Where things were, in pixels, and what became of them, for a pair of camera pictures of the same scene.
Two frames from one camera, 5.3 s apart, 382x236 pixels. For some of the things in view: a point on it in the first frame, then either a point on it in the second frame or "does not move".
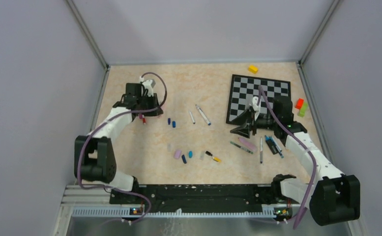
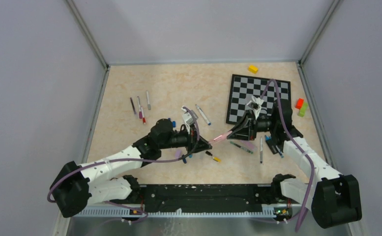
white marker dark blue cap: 261,150 does not move
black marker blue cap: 271,144 does not move
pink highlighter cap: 177,154 does not move
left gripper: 154,100 to 193,145
